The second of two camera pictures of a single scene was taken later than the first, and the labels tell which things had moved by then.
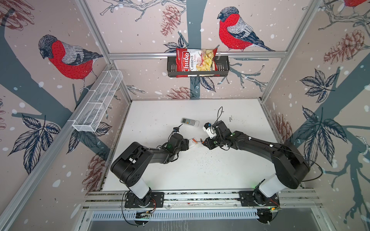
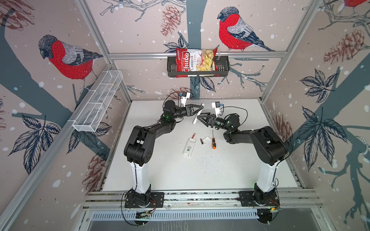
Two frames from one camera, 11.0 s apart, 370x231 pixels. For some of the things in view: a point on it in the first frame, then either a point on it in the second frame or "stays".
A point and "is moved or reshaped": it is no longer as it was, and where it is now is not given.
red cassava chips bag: (189, 59) stays
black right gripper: (207, 141) → (205, 121)
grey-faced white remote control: (192, 122) → (198, 111)
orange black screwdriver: (202, 142) is moved or reshaped
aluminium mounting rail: (204, 199) stays
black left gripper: (185, 145) → (189, 110)
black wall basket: (223, 69) stays
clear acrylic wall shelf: (97, 101) stays
